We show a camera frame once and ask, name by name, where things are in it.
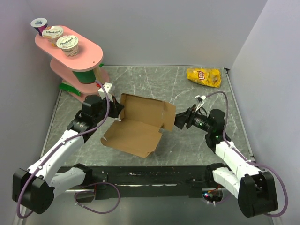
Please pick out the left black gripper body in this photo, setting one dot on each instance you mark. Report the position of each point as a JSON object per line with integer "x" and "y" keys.
{"x": 98, "y": 117}

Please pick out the purple yogurt cup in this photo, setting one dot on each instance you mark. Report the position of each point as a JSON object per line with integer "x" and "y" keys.
{"x": 39, "y": 24}

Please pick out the orange Chobani yogurt cup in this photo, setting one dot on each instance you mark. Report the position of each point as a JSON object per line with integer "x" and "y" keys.
{"x": 52, "y": 34}

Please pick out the brown cardboard box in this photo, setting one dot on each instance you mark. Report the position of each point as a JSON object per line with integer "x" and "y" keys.
{"x": 138, "y": 130}

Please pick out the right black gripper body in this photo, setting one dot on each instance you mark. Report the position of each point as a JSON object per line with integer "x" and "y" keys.
{"x": 199, "y": 121}

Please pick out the pink tiered shelf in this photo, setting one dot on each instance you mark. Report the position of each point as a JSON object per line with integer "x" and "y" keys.
{"x": 90, "y": 56}

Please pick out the white Chobani yogurt cup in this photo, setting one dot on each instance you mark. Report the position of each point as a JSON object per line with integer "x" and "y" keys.
{"x": 69, "y": 45}

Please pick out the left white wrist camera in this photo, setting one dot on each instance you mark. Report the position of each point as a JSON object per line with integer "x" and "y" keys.
{"x": 109, "y": 88}

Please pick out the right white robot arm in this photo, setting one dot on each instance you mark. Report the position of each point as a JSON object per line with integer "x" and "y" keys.
{"x": 253, "y": 188}

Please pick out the yellow chips bag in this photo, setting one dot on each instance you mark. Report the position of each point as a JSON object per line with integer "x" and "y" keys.
{"x": 206, "y": 77}

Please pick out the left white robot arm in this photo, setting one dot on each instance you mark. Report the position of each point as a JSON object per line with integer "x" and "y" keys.
{"x": 36, "y": 187}

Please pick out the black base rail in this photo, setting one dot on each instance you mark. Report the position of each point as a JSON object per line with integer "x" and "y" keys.
{"x": 149, "y": 181}

